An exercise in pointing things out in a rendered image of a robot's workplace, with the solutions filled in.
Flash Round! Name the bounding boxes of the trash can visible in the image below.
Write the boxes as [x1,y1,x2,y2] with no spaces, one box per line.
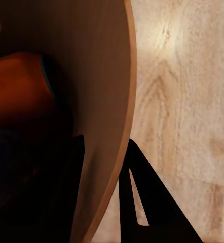
[0,0,137,243]

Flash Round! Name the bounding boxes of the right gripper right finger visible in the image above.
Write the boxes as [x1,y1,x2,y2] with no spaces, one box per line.
[119,139,203,243]

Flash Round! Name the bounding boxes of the can of soda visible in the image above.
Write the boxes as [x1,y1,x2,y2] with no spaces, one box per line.
[9,100,69,148]
[0,128,36,209]
[0,51,62,129]

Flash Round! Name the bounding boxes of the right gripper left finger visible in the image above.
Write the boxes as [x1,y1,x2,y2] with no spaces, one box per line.
[0,135,85,243]

